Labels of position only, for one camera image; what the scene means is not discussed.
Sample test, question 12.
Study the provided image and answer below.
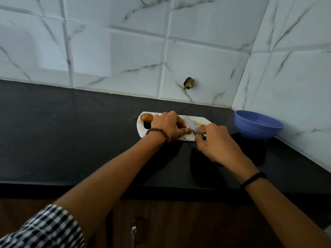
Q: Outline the person's left hand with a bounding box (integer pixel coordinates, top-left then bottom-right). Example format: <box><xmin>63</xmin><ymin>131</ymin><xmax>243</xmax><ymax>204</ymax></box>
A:
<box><xmin>151</xmin><ymin>111</ymin><xmax>192</xmax><ymax>141</ymax></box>

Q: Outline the person's right hand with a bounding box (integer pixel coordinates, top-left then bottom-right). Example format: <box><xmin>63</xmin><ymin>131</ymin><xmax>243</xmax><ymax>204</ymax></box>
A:
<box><xmin>194</xmin><ymin>123</ymin><xmax>259</xmax><ymax>184</ymax></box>

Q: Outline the steel kitchen knife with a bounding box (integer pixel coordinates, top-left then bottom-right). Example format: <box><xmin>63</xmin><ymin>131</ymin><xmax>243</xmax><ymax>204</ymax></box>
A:
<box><xmin>184</xmin><ymin>116</ymin><xmax>203</xmax><ymax>136</ymax></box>

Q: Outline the white cutting board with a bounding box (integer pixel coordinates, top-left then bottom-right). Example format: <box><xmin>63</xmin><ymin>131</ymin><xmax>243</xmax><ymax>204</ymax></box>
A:
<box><xmin>136</xmin><ymin>112</ymin><xmax>212</xmax><ymax>142</ymax></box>

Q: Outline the blue plastic bowl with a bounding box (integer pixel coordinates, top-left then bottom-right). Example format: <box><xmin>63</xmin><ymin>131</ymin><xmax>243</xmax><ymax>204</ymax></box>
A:
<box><xmin>234</xmin><ymin>110</ymin><xmax>284</xmax><ymax>141</ymax></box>

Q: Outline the person's left forearm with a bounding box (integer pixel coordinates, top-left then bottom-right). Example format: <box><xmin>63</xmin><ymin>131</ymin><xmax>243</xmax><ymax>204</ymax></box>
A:
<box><xmin>54</xmin><ymin>133</ymin><xmax>167</xmax><ymax>235</ymax></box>

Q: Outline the person's right forearm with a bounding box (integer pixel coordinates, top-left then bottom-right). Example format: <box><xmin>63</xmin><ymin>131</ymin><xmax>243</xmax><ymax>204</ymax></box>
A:
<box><xmin>243</xmin><ymin>178</ymin><xmax>331</xmax><ymax>248</ymax></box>

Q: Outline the black wristband with charm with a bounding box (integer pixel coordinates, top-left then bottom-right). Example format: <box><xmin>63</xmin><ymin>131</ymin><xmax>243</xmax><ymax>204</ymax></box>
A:
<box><xmin>241</xmin><ymin>172</ymin><xmax>267</xmax><ymax>188</ymax></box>

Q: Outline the black white checkered shirt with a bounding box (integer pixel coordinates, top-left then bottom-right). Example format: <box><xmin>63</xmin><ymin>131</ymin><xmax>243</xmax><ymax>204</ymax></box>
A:
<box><xmin>0</xmin><ymin>204</ymin><xmax>85</xmax><ymax>248</ymax></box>

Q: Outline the brown bead bracelet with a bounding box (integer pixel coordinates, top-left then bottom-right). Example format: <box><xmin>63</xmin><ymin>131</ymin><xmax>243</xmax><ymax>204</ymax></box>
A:
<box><xmin>146</xmin><ymin>127</ymin><xmax>171</xmax><ymax>143</ymax></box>

